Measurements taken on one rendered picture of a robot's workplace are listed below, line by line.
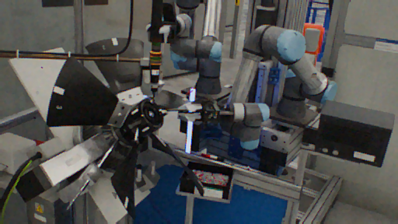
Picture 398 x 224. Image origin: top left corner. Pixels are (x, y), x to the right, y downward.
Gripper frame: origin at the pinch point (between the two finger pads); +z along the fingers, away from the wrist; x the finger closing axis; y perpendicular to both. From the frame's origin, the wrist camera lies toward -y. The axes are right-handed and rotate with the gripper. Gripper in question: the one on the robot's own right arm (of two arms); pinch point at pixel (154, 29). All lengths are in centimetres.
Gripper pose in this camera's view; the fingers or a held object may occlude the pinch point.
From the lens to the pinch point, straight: 147.4
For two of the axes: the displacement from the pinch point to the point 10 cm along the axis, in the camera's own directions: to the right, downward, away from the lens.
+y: -0.8, 9.3, 3.6
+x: -9.6, -1.7, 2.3
